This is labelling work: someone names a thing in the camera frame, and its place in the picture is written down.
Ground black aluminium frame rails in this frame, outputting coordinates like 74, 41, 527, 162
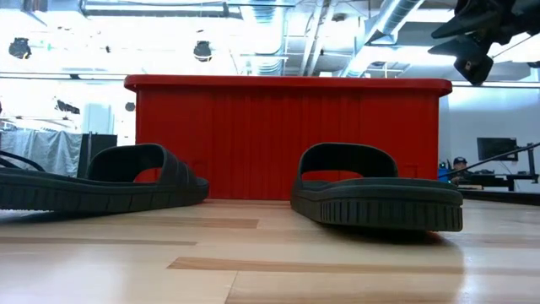
457, 188, 540, 207

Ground red plastic bin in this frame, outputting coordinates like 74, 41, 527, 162
123, 74, 453, 202

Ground black rubber slide sandal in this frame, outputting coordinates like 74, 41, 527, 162
289, 142, 464, 232
0, 143, 210, 214

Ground black monitor stand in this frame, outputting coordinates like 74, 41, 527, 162
524, 143, 537, 176

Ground black cabinet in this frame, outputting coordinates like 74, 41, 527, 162
77, 133, 118, 178

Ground black cable loop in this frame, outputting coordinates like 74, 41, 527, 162
0, 149, 46, 172

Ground person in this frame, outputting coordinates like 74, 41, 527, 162
449, 156, 473, 187

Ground black ceiling lamp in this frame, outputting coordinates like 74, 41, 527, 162
8, 36, 33, 60
192, 40, 213, 63

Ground silver spiral duct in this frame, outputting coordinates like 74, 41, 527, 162
251, 0, 284, 77

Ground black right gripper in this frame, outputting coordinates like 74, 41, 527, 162
427, 0, 518, 58

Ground silver ventilation duct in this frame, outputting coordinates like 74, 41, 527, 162
348, 0, 425, 78

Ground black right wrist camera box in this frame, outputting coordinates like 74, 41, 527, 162
453, 54, 494, 85

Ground grey cloth cover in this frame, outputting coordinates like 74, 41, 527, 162
0, 129, 84, 177

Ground white cabinet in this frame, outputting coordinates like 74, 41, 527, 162
82, 103, 115, 135

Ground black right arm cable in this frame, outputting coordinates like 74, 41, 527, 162
438, 141, 540, 178

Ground black background desk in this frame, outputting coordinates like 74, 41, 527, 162
457, 170, 540, 192

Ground black computer monitor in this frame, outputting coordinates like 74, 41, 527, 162
477, 137, 519, 162

